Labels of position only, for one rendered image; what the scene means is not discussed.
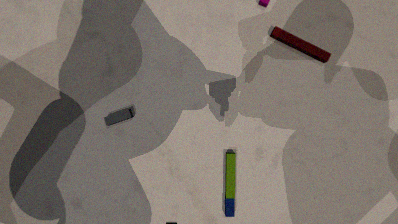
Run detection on dark red rod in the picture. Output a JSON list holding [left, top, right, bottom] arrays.
[[270, 26, 331, 63]]

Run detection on small blue cube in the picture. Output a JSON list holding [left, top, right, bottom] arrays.
[[225, 196, 234, 208], [225, 207, 235, 217]]

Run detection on olive green rectangular bar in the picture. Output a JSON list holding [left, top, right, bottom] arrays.
[[225, 153, 235, 198]]

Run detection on small magenta block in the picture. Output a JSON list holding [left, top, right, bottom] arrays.
[[258, 0, 270, 8]]

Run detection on dark grey rectangular rod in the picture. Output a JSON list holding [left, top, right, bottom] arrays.
[[104, 109, 133, 126]]

